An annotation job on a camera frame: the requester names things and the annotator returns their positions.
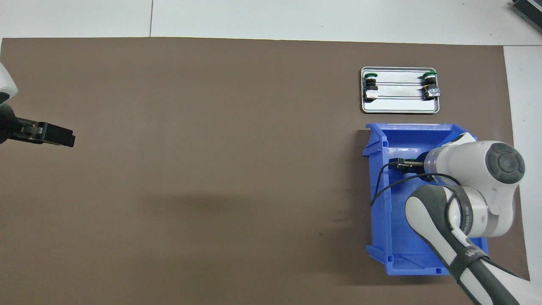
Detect silver metal tray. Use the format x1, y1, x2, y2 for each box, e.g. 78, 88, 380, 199
361, 67, 440, 114

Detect blue plastic storage bin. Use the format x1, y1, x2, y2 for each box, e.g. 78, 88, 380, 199
363, 123, 490, 276

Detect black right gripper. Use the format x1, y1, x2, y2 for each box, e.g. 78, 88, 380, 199
397, 155, 430, 183

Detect grey ribbed device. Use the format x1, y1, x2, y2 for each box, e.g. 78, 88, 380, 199
510, 0, 542, 34

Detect green push button switch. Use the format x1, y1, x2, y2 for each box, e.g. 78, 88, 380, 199
422, 72, 441, 99
364, 73, 379, 101

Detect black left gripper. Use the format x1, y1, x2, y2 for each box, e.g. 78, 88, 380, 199
0, 104, 76, 148

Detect brown paper table mat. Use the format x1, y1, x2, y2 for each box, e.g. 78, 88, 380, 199
0, 37, 532, 305

